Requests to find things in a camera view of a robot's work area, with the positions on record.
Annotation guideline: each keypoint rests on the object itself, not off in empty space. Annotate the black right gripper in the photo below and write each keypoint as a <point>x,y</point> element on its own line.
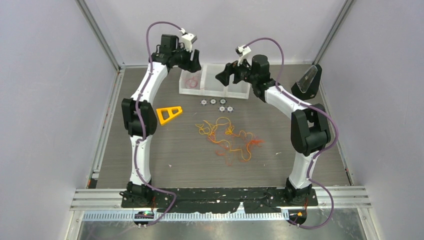
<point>223,77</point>

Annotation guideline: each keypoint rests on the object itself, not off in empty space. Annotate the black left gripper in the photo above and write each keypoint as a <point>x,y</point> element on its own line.
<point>193,66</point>

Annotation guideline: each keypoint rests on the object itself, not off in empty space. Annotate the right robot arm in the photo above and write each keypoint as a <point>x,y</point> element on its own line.
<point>309,128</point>

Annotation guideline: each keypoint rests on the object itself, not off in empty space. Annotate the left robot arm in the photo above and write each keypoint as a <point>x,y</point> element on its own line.
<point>139,116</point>

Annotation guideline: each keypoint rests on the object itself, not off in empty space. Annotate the right clear plastic bin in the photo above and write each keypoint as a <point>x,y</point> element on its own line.
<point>240,90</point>

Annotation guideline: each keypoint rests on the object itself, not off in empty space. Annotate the clear plastic bin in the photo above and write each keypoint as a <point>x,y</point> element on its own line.
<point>209,85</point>
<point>191,83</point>
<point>240,90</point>

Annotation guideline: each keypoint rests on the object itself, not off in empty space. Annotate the left clear plastic bin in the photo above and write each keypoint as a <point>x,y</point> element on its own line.
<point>191,83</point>

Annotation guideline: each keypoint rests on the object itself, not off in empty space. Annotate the middle clear plastic bin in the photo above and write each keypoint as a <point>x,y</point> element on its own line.
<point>209,85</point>

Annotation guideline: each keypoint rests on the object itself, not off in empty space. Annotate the yellow triangular plastic part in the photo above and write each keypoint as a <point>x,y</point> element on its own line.
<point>167,114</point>

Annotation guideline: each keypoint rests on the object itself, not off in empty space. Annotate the black wedge stand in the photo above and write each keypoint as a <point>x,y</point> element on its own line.
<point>307,86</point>

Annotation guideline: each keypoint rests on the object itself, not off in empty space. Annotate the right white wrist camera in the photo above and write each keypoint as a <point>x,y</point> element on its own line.
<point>243,52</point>

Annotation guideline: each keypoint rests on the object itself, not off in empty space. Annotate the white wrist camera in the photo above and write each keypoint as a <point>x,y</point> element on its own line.
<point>188,39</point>
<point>243,52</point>

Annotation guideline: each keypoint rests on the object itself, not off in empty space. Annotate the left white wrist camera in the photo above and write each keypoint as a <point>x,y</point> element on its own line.
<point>188,39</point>

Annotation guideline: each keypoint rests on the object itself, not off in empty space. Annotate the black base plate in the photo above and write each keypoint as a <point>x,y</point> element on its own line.
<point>219,200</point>

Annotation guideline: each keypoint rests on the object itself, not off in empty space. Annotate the white slotted cable duct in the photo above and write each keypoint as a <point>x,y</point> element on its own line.
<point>135,216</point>

